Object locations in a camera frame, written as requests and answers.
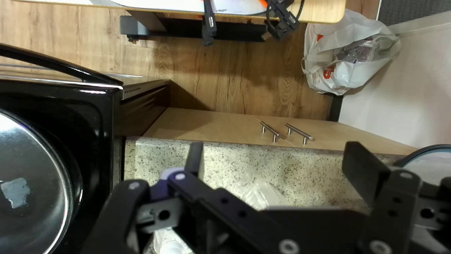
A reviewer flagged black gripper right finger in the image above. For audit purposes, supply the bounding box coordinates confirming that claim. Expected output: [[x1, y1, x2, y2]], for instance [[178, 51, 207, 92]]
[[341, 140, 451, 254]]

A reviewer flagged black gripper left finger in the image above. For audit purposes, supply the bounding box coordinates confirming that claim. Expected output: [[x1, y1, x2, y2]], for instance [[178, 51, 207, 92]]
[[82, 140, 285, 254]]

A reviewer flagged milk tea bottle white label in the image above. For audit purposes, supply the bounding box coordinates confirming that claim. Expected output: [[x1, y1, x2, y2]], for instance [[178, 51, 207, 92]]
[[145, 168, 195, 254]]

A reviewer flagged wooden lower cabinet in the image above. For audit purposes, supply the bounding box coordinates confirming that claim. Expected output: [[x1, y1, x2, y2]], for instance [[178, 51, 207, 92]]
[[142, 106, 417, 158]]

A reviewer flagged black kitchen stove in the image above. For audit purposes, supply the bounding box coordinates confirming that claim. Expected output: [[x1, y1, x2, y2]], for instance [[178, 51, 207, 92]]
[[0, 41, 172, 254]]

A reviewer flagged white plastic bag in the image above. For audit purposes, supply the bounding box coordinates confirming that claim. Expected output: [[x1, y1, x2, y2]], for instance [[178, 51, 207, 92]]
[[302, 7, 403, 98]]

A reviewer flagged glass pot lid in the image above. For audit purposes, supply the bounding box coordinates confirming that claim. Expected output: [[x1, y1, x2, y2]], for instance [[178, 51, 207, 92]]
[[0, 109, 85, 254]]

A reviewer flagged light wooden table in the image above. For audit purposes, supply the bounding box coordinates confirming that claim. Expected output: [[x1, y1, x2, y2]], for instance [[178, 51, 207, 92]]
[[27, 0, 350, 26]]

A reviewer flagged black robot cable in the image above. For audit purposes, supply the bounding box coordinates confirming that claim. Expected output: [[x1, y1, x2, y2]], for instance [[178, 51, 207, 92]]
[[393, 143, 451, 169]]

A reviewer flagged silver lower cabinet handle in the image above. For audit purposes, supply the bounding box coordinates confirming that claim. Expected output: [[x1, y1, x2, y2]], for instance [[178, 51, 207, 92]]
[[283, 121, 314, 145], [259, 120, 286, 145]]

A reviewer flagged black hanging cable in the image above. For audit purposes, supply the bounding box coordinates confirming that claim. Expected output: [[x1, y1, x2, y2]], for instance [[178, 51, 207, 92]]
[[200, 0, 219, 47]]

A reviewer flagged black cable bundle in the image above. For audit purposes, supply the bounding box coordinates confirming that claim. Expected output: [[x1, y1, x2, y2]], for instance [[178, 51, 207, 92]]
[[261, 0, 306, 41]]

